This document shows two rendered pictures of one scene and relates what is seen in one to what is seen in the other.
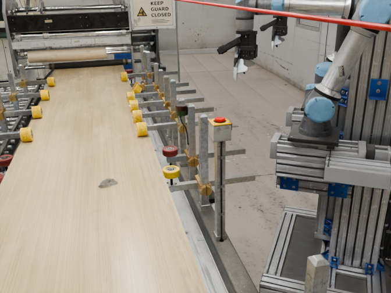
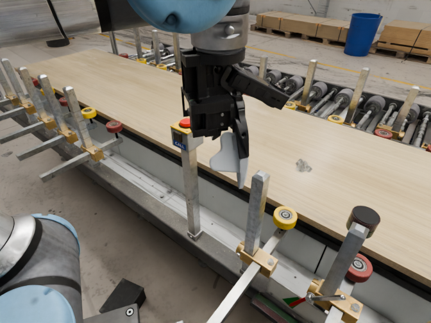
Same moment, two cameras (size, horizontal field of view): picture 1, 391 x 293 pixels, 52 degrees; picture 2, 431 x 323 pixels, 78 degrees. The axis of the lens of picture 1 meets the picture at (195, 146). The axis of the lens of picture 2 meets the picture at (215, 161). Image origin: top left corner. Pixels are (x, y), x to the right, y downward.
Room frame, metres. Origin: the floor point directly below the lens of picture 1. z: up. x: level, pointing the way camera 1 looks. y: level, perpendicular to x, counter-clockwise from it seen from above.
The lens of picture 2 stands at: (2.00, -0.46, 1.62)
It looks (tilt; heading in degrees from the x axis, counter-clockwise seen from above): 38 degrees down; 141
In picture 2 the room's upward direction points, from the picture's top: straight up
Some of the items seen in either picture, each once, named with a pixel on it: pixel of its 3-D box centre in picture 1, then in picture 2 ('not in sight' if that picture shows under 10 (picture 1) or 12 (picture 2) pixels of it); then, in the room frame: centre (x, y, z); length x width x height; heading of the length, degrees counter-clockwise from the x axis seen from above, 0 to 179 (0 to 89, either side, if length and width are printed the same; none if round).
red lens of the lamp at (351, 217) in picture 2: (181, 107); (364, 218); (1.90, 0.07, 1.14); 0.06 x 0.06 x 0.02
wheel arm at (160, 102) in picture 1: (169, 102); not in sight; (2.69, 0.18, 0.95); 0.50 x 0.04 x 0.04; 103
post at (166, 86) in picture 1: (167, 110); not in sight; (2.64, 0.18, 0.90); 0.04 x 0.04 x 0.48; 13
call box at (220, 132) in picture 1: (219, 130); (187, 135); (1.42, -0.09, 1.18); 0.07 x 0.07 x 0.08; 13
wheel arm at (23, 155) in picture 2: not in sight; (60, 140); (0.50, -0.35, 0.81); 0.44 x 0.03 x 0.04; 103
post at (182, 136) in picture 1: (182, 138); not in sight; (2.16, 0.07, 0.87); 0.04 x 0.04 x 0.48; 13
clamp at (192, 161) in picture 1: (190, 157); (333, 298); (1.93, 0.03, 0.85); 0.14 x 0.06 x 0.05; 13
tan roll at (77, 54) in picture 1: (88, 53); not in sight; (4.33, 1.13, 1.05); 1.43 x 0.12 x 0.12; 103
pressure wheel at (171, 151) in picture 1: (170, 157); (352, 273); (1.93, 0.13, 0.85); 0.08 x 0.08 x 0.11
